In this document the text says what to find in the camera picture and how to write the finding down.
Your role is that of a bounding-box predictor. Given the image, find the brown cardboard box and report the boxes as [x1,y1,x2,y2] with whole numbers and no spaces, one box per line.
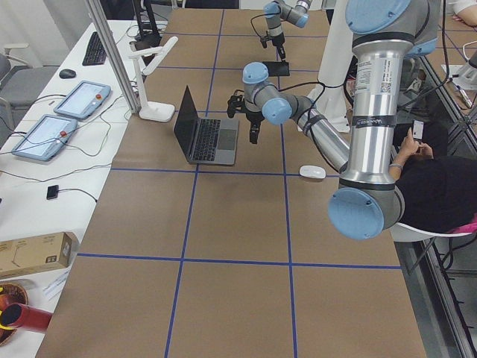
[1,232,78,279]

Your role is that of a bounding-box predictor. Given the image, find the small black device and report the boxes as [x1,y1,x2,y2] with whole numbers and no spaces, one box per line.
[46,185,60,200]

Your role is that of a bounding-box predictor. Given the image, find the teach pendant tablet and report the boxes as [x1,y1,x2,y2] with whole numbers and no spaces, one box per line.
[54,81,111,120]
[11,115,78,162]

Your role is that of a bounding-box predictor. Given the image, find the upper teach pendant tablet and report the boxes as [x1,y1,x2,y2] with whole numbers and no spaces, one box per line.
[54,81,111,120]

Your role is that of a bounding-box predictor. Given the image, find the red cylinder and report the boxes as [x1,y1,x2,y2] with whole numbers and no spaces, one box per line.
[1,303,52,333]

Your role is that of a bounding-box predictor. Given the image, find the aluminium frame post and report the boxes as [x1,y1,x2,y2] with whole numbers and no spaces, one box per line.
[85,0,140,113]

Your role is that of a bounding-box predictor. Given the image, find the silver laptop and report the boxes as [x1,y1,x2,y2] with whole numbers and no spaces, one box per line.
[174,86,239,166]

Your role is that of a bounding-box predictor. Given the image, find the smartphone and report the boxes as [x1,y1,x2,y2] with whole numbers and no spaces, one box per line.
[412,120,424,141]

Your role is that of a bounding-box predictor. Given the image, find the black keyboard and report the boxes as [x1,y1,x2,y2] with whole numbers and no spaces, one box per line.
[82,31,107,66]

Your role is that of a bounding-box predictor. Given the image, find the black mouse pad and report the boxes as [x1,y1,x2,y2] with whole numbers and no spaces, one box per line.
[262,61,290,77]

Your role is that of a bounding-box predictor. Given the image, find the white desk lamp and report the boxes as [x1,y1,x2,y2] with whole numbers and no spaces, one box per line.
[127,36,179,122]

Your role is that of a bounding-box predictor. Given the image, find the wicker basket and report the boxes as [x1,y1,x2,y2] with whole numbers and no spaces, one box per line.
[1,283,28,345]

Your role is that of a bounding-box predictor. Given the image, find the black desk mouse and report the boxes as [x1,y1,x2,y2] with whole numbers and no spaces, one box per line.
[58,69,77,79]

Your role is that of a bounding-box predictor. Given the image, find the white computer mouse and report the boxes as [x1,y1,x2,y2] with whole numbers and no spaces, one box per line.
[299,165,326,180]

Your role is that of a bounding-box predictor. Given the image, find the lower teach pendant tablet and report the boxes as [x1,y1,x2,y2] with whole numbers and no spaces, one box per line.
[11,115,78,162]

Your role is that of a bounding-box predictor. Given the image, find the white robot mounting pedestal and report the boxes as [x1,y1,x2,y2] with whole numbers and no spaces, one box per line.
[308,0,353,133]

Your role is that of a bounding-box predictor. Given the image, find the seated person in black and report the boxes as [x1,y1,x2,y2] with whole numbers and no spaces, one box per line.
[389,122,476,233]

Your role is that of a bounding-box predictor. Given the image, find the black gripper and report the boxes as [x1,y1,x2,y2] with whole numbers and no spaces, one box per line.
[245,110,265,145]
[269,34,286,62]

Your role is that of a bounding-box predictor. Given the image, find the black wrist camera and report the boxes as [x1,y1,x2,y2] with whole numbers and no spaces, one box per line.
[227,95,246,119]

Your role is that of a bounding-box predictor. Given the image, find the white chair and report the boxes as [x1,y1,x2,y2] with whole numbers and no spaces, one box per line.
[388,221,474,277]

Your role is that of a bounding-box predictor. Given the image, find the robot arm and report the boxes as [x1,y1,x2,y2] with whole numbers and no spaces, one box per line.
[242,1,442,240]
[260,0,312,62]

